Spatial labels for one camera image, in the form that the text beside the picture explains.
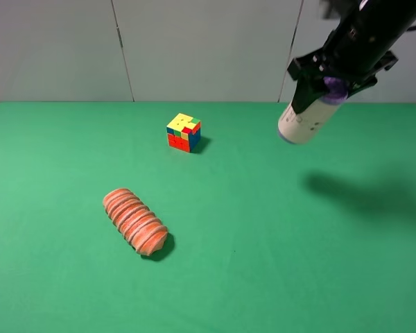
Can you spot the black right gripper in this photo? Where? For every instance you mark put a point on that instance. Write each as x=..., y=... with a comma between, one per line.
x=349, y=54

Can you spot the white purple cylindrical roll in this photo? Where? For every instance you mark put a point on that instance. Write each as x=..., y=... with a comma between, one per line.
x=300, y=128

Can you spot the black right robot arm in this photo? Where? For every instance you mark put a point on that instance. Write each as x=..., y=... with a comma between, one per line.
x=385, y=20

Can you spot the green table cloth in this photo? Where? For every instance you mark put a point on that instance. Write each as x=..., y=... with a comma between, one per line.
x=263, y=236

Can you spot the multicolour puzzle cube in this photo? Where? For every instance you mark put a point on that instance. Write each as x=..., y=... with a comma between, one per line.
x=184, y=132

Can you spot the orange ridged toy carrot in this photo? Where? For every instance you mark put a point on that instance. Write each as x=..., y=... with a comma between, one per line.
x=134, y=220

